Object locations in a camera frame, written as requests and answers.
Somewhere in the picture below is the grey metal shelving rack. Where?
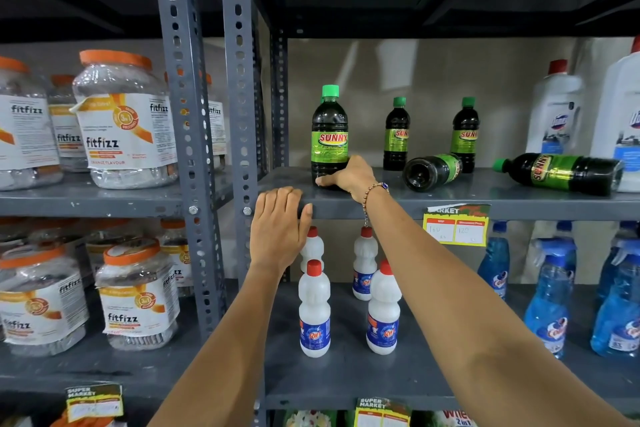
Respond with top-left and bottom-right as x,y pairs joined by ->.
219,0 -> 640,427
0,0 -> 236,427

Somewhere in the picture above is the large white bottle red cap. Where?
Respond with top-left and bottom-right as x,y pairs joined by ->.
590,35 -> 640,193
526,59 -> 586,155

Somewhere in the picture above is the orange packet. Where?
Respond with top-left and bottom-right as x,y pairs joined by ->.
49,412 -> 117,427

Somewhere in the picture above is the group of orange-lidded plastic jars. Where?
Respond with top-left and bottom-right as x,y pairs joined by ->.
0,219 -> 196,358

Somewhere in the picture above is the person's right forearm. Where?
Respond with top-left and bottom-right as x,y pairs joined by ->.
361,184 -> 634,427

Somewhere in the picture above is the beaded bracelet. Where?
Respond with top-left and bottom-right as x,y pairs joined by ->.
362,182 -> 390,228

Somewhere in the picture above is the yellow red price tag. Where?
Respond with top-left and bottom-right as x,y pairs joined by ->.
422,204 -> 491,248

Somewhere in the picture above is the person's left forearm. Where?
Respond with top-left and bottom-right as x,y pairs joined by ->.
149,262 -> 294,427

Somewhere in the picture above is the white floral packet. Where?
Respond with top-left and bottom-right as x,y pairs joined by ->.
284,410 -> 354,427

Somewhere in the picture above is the person's left hand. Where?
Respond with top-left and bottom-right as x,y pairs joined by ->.
249,185 -> 314,271

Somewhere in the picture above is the blue spray bottle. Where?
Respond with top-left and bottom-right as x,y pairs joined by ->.
590,244 -> 640,359
477,221 -> 511,300
597,221 -> 640,302
552,221 -> 579,282
523,240 -> 576,360

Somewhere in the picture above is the clear jar orange lid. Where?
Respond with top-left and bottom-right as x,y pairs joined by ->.
48,74 -> 90,172
0,56 -> 64,191
71,50 -> 179,190
201,72 -> 229,170

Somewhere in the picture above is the red white packet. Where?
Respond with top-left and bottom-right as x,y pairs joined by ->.
424,410 -> 477,427

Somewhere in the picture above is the dark bottle green cap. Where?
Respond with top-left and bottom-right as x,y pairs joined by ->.
450,97 -> 480,174
310,85 -> 350,187
402,154 -> 463,192
383,97 -> 411,171
492,153 -> 624,196

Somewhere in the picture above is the small white bottle red cap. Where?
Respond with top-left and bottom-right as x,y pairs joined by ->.
366,260 -> 403,356
298,260 -> 332,359
352,227 -> 379,302
300,227 -> 325,273

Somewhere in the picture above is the person's right hand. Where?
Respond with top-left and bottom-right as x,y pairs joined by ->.
315,155 -> 379,203

